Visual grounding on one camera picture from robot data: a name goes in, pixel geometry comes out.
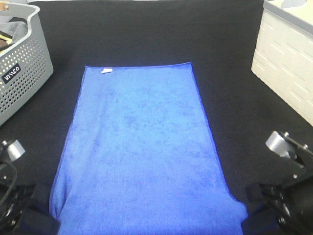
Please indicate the grey towel in basket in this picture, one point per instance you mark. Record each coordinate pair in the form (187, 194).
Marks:
(14, 30)

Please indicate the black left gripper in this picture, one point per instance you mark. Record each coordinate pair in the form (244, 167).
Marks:
(12, 209)

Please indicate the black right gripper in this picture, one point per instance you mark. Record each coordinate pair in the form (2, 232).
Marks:
(286, 207)

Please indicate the grey perforated laundry basket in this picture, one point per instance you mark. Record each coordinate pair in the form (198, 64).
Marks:
(26, 65)

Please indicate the white plastic storage bin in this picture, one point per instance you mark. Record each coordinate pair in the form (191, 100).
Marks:
(283, 57)

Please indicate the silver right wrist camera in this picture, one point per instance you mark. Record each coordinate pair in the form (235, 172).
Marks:
(281, 145)

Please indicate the blue microfiber towel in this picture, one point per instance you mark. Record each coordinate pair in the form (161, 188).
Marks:
(140, 159)

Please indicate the brown towel in basket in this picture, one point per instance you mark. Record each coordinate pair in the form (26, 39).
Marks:
(3, 45)

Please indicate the yellow towel in basket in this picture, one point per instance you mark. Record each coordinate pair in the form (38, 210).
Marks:
(8, 39)

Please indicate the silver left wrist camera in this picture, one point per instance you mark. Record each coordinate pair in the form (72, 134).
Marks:
(11, 151)

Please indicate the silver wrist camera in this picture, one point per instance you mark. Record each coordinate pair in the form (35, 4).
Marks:
(281, 145)
(11, 151)

